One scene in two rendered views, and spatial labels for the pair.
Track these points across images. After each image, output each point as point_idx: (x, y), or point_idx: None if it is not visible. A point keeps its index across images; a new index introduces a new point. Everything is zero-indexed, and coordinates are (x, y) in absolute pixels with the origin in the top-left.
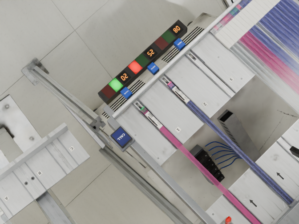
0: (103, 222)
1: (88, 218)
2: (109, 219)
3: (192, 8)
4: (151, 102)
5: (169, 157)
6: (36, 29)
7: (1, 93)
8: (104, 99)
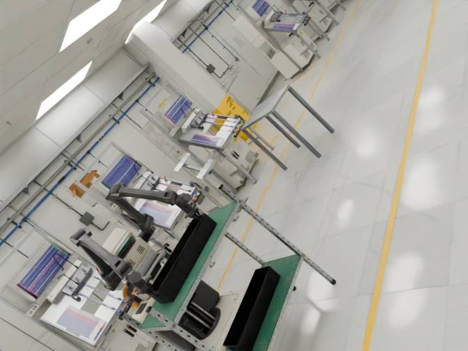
0: None
1: None
2: None
3: None
4: (189, 193)
5: (181, 186)
6: (238, 223)
7: (242, 209)
8: (199, 190)
